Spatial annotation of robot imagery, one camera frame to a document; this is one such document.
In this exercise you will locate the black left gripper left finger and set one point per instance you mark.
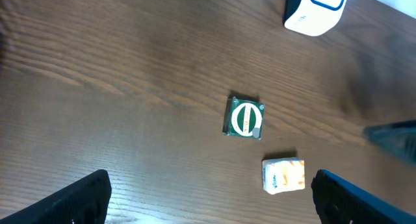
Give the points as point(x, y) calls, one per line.
point(84, 201)

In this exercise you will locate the white barcode scanner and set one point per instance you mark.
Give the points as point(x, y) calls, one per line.
point(312, 17)

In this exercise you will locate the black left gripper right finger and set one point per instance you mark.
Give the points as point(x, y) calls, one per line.
point(339, 201)

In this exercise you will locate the teal wet wipes pack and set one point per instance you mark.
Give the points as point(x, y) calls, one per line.
point(397, 139)

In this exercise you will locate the green Zam-Buk box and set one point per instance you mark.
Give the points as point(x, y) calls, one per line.
point(243, 118)

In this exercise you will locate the orange Kleenex tissue pack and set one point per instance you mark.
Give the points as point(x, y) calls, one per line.
point(283, 175)

